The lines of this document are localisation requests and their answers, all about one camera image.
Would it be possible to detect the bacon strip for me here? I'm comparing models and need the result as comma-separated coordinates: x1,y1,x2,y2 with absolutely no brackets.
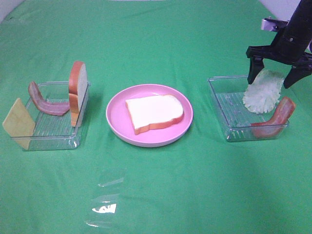
28,81,70,116
251,97,296,138

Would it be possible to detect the left clear plastic tray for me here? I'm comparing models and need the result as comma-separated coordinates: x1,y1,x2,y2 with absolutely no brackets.
11,82,90,151

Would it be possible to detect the green tablecloth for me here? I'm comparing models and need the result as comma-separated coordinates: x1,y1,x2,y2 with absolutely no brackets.
0,0,312,234

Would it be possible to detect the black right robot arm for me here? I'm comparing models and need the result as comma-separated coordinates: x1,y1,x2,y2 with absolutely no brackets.
246,0,312,88

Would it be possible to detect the green lettuce leaf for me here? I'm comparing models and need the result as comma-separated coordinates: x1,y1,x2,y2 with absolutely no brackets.
242,70,285,114

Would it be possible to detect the clear plastic tray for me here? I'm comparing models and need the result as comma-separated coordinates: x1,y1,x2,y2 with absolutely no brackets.
11,82,90,151
207,75,289,142

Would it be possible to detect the clear plastic film sheet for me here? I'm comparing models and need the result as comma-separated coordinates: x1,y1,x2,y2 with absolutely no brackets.
85,168,126,233

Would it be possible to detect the right clear plastic tray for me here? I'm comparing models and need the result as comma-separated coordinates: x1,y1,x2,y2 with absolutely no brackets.
207,75,289,142

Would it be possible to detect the toast bread slice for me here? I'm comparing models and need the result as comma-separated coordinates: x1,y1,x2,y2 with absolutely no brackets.
125,94,184,135
68,61,88,127

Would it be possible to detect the yellow cheese slice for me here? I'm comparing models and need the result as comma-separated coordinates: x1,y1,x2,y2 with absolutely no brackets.
2,98,36,150

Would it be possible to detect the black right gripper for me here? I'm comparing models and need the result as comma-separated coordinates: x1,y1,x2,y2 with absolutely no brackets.
246,26,312,89

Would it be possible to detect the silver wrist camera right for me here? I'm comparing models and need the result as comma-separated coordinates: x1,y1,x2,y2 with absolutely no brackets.
261,18,288,32

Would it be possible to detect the pink round plate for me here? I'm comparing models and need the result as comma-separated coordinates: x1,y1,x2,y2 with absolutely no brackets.
106,84,193,147

